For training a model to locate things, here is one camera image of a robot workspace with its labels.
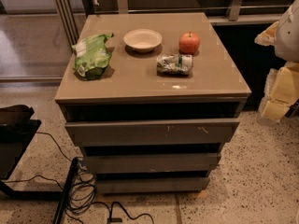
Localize crushed green white can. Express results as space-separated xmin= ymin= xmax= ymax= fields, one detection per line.
xmin=157 ymin=54 xmax=193 ymax=76

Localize black stand base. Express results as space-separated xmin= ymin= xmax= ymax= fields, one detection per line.
xmin=0 ymin=105 xmax=62 ymax=201

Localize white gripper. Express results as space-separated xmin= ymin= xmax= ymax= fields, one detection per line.
xmin=261 ymin=62 xmax=299 ymax=121

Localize grey top drawer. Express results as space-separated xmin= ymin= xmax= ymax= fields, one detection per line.
xmin=65 ymin=119 xmax=239 ymax=147

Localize white paper bowl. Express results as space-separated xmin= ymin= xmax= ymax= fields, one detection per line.
xmin=123 ymin=29 xmax=163 ymax=53

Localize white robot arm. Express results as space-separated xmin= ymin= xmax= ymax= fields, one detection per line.
xmin=254 ymin=0 xmax=299 ymax=122

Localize grey drawer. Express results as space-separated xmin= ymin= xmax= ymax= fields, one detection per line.
xmin=84 ymin=153 xmax=221 ymax=174
xmin=96 ymin=177 xmax=209 ymax=194
xmin=65 ymin=119 xmax=239 ymax=147

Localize black floor cables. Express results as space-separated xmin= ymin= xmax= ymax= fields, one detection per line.
xmin=4 ymin=131 xmax=156 ymax=224

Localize red apple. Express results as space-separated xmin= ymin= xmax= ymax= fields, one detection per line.
xmin=178 ymin=32 xmax=200 ymax=54

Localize black pole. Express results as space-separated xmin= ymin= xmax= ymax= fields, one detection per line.
xmin=51 ymin=158 xmax=78 ymax=224

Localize grey bottom drawer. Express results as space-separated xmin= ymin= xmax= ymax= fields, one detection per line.
xmin=96 ymin=177 xmax=209 ymax=194

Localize grey drawer cabinet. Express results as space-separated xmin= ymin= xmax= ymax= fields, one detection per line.
xmin=55 ymin=13 xmax=250 ymax=182

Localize green chip bag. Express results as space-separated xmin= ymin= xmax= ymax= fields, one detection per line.
xmin=72 ymin=33 xmax=114 ymax=80

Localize metal railing frame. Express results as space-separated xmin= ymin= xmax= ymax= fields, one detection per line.
xmin=54 ymin=0 xmax=294 ymax=44

